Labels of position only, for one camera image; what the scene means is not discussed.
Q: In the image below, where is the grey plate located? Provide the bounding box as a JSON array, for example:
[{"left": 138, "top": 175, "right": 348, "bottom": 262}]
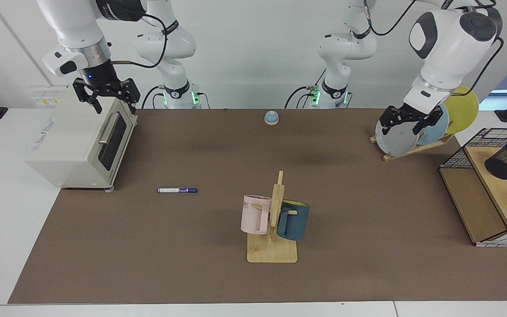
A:
[{"left": 375, "top": 115, "right": 421, "bottom": 156}]

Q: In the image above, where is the light blue plate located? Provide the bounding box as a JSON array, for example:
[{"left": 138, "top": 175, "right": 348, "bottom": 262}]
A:
[{"left": 416, "top": 103, "right": 450, "bottom": 146}]

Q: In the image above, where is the wooden plate rack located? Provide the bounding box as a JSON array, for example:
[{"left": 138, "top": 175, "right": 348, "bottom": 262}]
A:
[{"left": 370, "top": 132, "right": 454, "bottom": 162}]

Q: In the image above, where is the pale toaster oven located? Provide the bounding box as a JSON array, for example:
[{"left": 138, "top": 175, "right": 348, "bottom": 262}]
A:
[{"left": 26, "top": 95, "right": 139, "bottom": 191}]

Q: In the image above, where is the yellow plate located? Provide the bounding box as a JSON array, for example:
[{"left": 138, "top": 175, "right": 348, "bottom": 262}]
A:
[{"left": 443, "top": 86, "right": 479, "bottom": 135}]

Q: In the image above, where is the white box with yellow labels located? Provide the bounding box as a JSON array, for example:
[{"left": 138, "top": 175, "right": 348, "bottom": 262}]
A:
[{"left": 30, "top": 85, "right": 70, "bottom": 109}]

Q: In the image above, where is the teal cup, yellow inside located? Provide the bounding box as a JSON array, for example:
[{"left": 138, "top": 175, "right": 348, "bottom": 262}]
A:
[{"left": 276, "top": 200, "right": 310, "bottom": 241}]

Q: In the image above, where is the brown table cloth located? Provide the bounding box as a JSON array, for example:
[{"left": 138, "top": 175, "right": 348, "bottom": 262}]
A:
[{"left": 8, "top": 109, "right": 507, "bottom": 304}]

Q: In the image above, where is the pink cup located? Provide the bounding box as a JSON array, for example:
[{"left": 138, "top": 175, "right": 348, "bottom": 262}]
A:
[{"left": 241, "top": 195, "right": 272, "bottom": 235}]

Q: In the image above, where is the wooden cup stand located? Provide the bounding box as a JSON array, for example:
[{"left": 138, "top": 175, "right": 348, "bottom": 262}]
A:
[{"left": 247, "top": 171, "right": 298, "bottom": 264}]

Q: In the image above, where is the black base cable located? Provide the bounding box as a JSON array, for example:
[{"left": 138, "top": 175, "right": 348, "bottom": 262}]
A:
[
  {"left": 284, "top": 68, "right": 329, "bottom": 109},
  {"left": 141, "top": 86, "right": 166, "bottom": 109}
]

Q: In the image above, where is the wire basket with wooden floor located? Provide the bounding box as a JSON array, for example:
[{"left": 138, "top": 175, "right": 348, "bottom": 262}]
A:
[{"left": 439, "top": 128, "right": 507, "bottom": 248}]

